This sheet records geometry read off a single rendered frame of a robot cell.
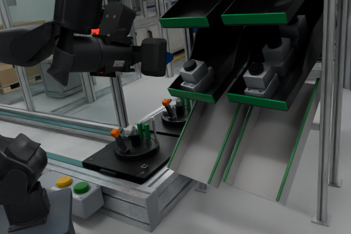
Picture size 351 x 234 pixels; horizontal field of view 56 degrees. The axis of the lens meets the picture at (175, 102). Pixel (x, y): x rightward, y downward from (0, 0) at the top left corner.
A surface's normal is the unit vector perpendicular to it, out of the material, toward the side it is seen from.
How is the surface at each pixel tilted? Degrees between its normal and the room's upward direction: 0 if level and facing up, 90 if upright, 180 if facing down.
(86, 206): 90
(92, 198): 90
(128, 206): 90
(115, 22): 59
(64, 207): 0
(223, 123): 45
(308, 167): 0
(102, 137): 90
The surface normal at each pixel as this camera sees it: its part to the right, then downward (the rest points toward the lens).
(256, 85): -0.56, 0.69
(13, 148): 0.75, -0.64
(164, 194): 0.83, 0.09
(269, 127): -0.56, -0.44
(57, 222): -0.11, -0.94
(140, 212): -0.54, 0.34
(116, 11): -0.61, -0.21
